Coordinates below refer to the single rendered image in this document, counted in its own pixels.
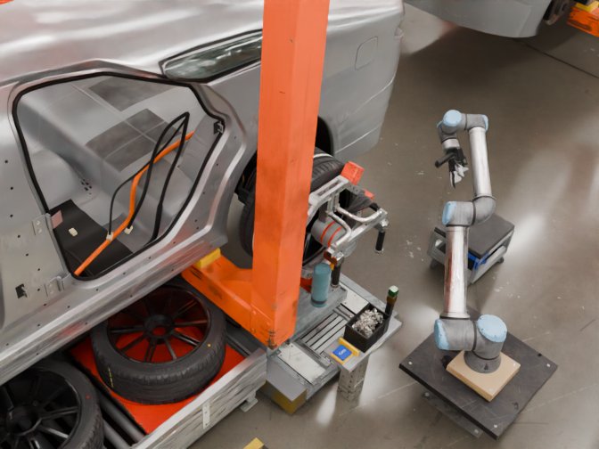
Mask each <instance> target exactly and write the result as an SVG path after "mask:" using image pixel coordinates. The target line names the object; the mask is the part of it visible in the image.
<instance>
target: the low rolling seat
mask: <svg viewBox="0 0 599 449"><path fill-rule="evenodd" d="M514 227H515V225H514V224H513V223H511V222H509V221H507V220H506V219H504V218H502V217H501V216H499V215H497V214H496V213H494V212H493V214H492V215H491V217H490V218H489V219H488V220H487V221H485V222H484V223H482V224H477V225H469V233H468V265H467V287H469V286H470V285H471V283H474V282H475V281H476V280H478V279H479V278H480V277H481V276H482V275H483V274H484V273H485V272H486V271H487V270H488V269H489V268H490V267H491V266H492V265H493V264H502V263H503V262H504V260H505V258H504V254H505V253H506V252H507V250H508V247H509V244H510V242H511V239H512V237H513V233H514V230H515V229H514ZM446 233H447V229H446V225H445V224H443V222H440V223H439V224H438V225H436V226H435V229H434V230H433V231H432V235H431V240H430V244H429V247H428V251H427V255H429V256H430V257H431V266H430V268H432V269H433V268H434V267H435V265H436V264H437V262H440V263H441V264H442V265H445V261H446ZM437 238H439V239H438V240H437Z"/></svg>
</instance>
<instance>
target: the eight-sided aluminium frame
mask: <svg viewBox="0 0 599 449"><path fill-rule="evenodd" d="M345 189H347V190H349V191H350V192H351V194H350V199H349V207H350V205H351V203H352V202H353V200H354V199H355V198H356V196H357V195H358V194H359V193H363V194H365V191H364V190H363V189H361V188H360V187H358V186H357V185H355V184H352V183H351V182H350V181H349V180H348V179H346V178H345V177H343V176H336V177H335V178H334V179H333V180H331V182H329V183H328V184H325V185H324V186H322V187H321V188H319V189H318V190H316V191H315V192H312V193H311V194H310V195H309V200H308V209H309V210H308V218H307V224H306V227H307V226H308V224H309V222H310V221H311V219H312V217H313V216H314V214H315V213H316V211H317V210H318V208H319V207H320V206H321V205H322V204H324V203H325V202H326V201H328V200H329V199H331V198H332V197H334V196H335V195H336V194H338V193H340V192H342V191H343V190H345ZM329 190H330V191H329ZM327 191H328V192H327ZM355 213H356V216H359V217H361V213H362V210H360V211H357V212H355ZM345 223H346V224H347V225H348V226H350V230H351V232H354V231H355V230H356V229H357V227H358V225H359V222H356V221H354V220H351V219H349V218H348V217H347V219H346V221H345ZM318 263H326V264H328V265H329V264H330V263H331V262H329V261H328V260H326V259H325V258H324V252H323V253H322V254H320V255H319V256H317V257H316V258H314V259H313V260H312V261H310V262H309V263H308V264H306V265H304V266H302V267H301V275H300V277H302V278H305V279H310V278H313V274H314V268H313V267H314V266H315V265H316V264H318ZM311 268H312V269H311Z"/></svg>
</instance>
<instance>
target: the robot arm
mask: <svg viewBox="0 0 599 449"><path fill-rule="evenodd" d="M487 129H488V118H487V117H486V116H485V115H480V114H479V115H477V114H461V113H460V112H459V111H457V110H450V111H448V112H447V113H446V114H445V116H444V118H443V120H442V121H440V122H439V123H438V124H437V131H438V133H439V139H440V141H441V145H442V148H443V151H444V152H445V153H446V155H445V156H443V157H442V158H440V159H438V160H437V161H436V162H435V167H436V168H438V167H441V166H442V165H443V164H444V163H446V162H447V161H448V167H449V176H450V180H451V184H452V186H453V187H454V189H455V183H456V182H459V181H461V176H464V173H463V172H464V171H466V170H468V168H467V167H465V165H468V163H467V160H466V157H465V156H464V154H463V150H462V148H461V149H459V148H460V146H459V143H458V141H457V137H456V134H455V132H456V130H463V131H468V134H469V138H470V148H471V158H472V177H473V188H474V199H473V200H472V202H460V201H450V202H448V203H447V204H446V206H445V208H444V212H443V217H442V222H443V224H444V225H446V229H447V233H446V261H445V289H444V311H443V312H442V313H441V314H440V315H439V319H437V320H436V321H435V323H434V335H435V341H436V344H437V347H438V348H440V349H446V350H463V351H464V361H465V363H466V364H467V365H468V367H470V368H471V369H472V370H474V371H476V372H478V373H484V374H489V373H492V372H494V371H496V370H497V369H498V368H499V366H500V364H501V355H500V352H501V349H502V346H503V344H504V341H505V337H506V326H505V324H504V323H503V321H502V320H501V319H499V318H498V317H496V316H494V315H489V314H485V315H483V316H481V317H480V318H479V319H478V321H470V316H469V315H468V314H467V313H466V295H467V265H468V233H469V225H480V224H482V223H484V222H485V221H487V220H488V219H489V218H490V217H491V215H492V214H493V212H494V210H495V207H496V200H495V198H494V197H493V196H492V194H491V186H490V177H489V168H488V152H487V143H486V135H485V133H486V131H487ZM464 159H465V160H466V163H465V162H464ZM456 171H457V172H458V173H459V175H460V176H458V175H457V172H456Z"/></svg>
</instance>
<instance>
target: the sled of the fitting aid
mask: <svg viewBox="0 0 599 449"><path fill-rule="evenodd" d="M330 287H331V281H330ZM331 288H332V289H333V295H331V296H330V297H329V298H328V299H327V304H326V306H324V307H321V308H315V309H314V310H313V311H312V312H310V313H309V314H308V315H306V316H305V317H304V318H302V319H301V320H300V321H299V322H297V323H296V324H295V332H294V334H292V335H291V336H290V337H289V338H287V339H286V340H285V341H284V342H285V343H286V344H287V345H288V346H289V345H290V344H291V343H292V342H293V341H294V340H295V339H297V338H298V337H299V336H300V335H302V334H303V333H304V332H305V331H307V330H308V329H309V328H311V327H312V326H313V325H314V324H315V323H317V322H318V321H319V320H321V319H322V318H323V317H324V316H326V315H327V314H328V313H330V312H331V311H332V310H333V309H334V308H335V307H336V306H338V305H339V304H340V303H341V302H343V301H344V300H345V299H346V298H347V294H348V290H346V289H345V288H344V287H342V286H341V285H340V286H339V287H338V288H333V287H331Z"/></svg>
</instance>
